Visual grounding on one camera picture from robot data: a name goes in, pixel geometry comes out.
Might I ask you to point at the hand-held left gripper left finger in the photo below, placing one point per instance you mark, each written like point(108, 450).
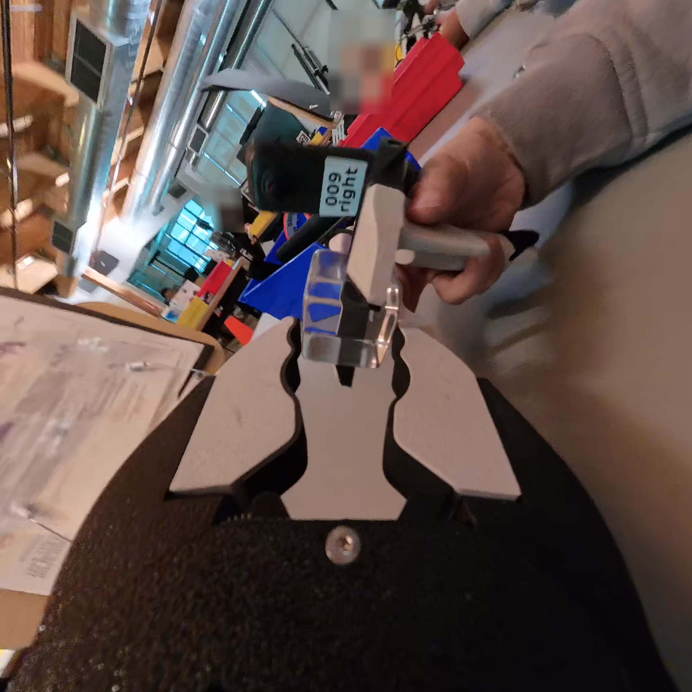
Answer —
point(238, 427)

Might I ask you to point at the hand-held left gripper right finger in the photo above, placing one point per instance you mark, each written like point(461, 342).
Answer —
point(454, 433)

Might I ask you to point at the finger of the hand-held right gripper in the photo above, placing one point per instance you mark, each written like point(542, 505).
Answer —
point(373, 243)

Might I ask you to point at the clear colourless cube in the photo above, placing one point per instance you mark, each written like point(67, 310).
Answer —
point(348, 314)

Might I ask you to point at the blue plastic bin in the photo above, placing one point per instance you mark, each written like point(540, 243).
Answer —
point(287, 292)

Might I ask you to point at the person's right forearm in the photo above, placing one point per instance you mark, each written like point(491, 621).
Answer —
point(584, 87)

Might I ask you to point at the grey desk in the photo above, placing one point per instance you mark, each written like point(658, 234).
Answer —
point(606, 357)

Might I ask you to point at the person's right hand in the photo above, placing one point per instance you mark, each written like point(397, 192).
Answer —
point(465, 205)

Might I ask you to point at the red storage bin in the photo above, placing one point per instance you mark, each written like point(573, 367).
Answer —
point(222, 279)

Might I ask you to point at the yellow storage bin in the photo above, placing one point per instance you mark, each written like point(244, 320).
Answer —
point(197, 311)

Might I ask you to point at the red plastic bin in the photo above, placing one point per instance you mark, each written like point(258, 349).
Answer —
point(411, 92)

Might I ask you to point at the wooden document stand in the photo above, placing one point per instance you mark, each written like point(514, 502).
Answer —
point(108, 335)

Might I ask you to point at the printed instruction sheet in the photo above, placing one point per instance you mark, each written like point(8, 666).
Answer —
point(76, 433)

